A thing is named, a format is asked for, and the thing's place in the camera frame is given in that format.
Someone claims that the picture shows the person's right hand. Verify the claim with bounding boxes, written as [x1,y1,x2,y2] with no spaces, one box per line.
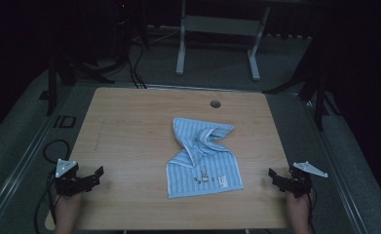
[286,190,315,226]

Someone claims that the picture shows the black floor cables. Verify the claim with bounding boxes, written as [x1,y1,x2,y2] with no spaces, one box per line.
[125,41,148,90]

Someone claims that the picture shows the grey metal floor rail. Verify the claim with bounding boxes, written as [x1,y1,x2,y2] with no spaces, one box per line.
[0,85,98,225]
[265,92,371,234]

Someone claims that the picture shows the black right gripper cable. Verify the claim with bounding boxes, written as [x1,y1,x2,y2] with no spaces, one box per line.
[306,187,318,234]

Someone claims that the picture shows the person's left hand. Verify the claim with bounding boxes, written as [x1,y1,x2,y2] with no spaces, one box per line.
[54,191,84,226]

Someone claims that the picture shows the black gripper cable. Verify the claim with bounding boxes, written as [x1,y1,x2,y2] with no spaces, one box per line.
[306,187,318,234]
[46,169,61,226]

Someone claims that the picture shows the blue striped towel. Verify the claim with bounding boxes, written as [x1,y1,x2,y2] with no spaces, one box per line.
[165,117,246,200]

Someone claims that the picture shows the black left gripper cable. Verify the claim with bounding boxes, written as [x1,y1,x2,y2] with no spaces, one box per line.
[46,169,61,226]

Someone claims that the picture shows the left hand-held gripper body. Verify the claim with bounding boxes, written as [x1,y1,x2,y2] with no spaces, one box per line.
[54,158,94,198]

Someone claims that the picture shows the black metal stand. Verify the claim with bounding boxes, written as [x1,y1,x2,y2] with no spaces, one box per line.
[263,42,343,132]
[39,48,116,117]

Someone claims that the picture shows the white metal stand frame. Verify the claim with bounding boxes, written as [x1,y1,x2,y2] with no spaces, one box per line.
[174,0,272,82]

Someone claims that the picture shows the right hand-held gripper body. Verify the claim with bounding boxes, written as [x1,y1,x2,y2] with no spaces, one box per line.
[286,161,329,200]

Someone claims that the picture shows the long black looped cable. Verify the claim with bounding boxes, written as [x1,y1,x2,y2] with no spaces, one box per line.
[33,138,72,234]

